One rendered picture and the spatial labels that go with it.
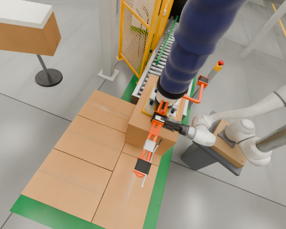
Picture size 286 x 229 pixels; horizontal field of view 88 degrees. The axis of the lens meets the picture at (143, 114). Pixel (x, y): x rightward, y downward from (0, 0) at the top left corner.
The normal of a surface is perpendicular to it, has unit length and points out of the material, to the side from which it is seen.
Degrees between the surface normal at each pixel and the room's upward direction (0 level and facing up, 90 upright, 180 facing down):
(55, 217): 0
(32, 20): 0
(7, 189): 0
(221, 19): 76
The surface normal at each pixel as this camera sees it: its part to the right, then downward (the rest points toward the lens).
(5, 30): 0.03, 0.85
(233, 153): 0.10, -0.52
